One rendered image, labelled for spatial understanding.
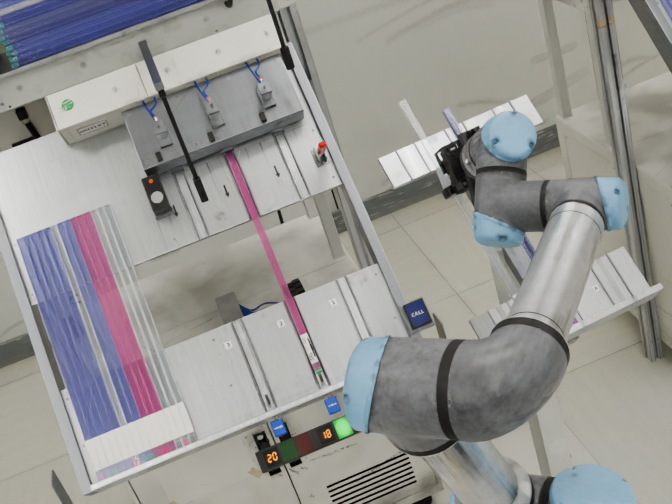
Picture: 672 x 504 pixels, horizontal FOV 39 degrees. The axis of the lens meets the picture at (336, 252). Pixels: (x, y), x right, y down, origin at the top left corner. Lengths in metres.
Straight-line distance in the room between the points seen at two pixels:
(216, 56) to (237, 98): 0.09
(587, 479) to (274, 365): 0.68
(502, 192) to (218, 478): 1.16
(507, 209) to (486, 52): 2.51
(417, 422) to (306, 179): 0.93
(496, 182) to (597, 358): 1.55
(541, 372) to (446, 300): 2.21
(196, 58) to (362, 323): 0.63
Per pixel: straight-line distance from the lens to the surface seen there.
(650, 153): 2.57
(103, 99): 1.95
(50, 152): 2.02
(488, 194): 1.39
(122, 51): 1.99
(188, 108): 1.93
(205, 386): 1.83
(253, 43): 1.95
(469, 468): 1.26
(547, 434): 2.19
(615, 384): 2.78
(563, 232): 1.26
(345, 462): 2.33
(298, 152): 1.94
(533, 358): 1.07
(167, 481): 2.26
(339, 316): 1.84
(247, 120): 1.90
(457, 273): 3.39
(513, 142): 1.38
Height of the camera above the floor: 1.79
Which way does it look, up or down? 29 degrees down
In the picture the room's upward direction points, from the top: 19 degrees counter-clockwise
